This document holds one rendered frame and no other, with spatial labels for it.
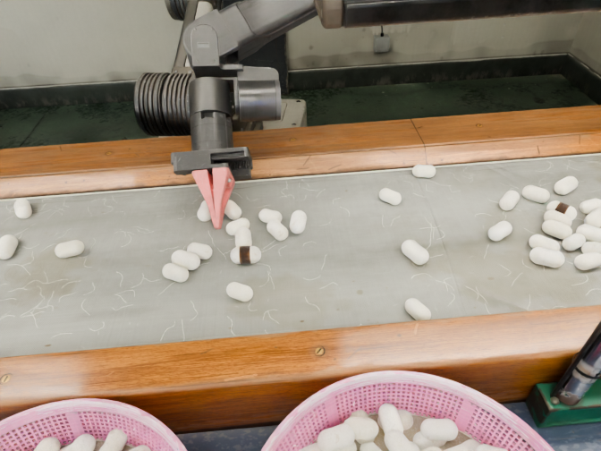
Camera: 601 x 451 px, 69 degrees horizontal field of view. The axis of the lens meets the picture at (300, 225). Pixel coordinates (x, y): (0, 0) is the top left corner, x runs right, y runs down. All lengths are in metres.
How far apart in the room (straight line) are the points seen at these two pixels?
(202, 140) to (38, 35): 2.34
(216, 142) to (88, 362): 0.30
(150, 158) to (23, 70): 2.30
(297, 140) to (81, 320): 0.41
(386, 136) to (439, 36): 2.06
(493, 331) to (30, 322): 0.50
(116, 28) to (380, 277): 2.37
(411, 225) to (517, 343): 0.21
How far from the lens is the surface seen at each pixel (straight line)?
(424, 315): 0.50
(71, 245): 0.64
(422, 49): 2.78
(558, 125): 0.86
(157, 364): 0.47
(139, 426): 0.46
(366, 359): 0.45
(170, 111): 0.92
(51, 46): 2.89
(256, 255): 0.55
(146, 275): 0.59
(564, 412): 0.55
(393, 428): 0.44
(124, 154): 0.78
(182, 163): 0.59
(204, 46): 0.64
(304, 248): 0.58
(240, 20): 0.66
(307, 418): 0.43
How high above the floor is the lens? 1.15
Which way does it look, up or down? 42 degrees down
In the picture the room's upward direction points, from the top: 3 degrees counter-clockwise
